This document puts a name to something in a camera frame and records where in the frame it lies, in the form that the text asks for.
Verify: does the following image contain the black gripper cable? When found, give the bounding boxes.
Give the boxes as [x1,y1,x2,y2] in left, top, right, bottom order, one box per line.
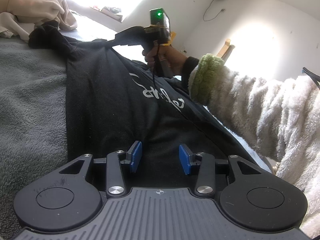
[150,39,161,91]

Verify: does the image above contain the clothes on window sill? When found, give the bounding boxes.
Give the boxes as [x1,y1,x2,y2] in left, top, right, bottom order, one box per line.
[91,6,123,22]

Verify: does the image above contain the white fleece sleeve forearm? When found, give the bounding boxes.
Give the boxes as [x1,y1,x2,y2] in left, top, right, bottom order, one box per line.
[182,54,319,238]

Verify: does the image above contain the wall cable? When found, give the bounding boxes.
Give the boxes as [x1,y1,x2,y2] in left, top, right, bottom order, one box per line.
[203,0,226,22]

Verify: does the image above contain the grey bed blanket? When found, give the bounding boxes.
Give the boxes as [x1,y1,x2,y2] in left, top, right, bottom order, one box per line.
[0,15,273,239]

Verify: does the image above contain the black t-shirt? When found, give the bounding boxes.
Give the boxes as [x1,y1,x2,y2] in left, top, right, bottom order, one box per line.
[28,19,258,188]

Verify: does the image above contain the cardboard sheet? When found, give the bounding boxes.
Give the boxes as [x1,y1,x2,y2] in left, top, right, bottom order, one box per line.
[217,38,235,62]

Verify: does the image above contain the person right hand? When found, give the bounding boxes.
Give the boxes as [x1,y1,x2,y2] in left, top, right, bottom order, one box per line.
[142,46,188,75]

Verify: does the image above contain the beige clothes pile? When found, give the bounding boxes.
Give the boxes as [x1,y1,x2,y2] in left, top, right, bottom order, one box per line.
[1,0,77,42]

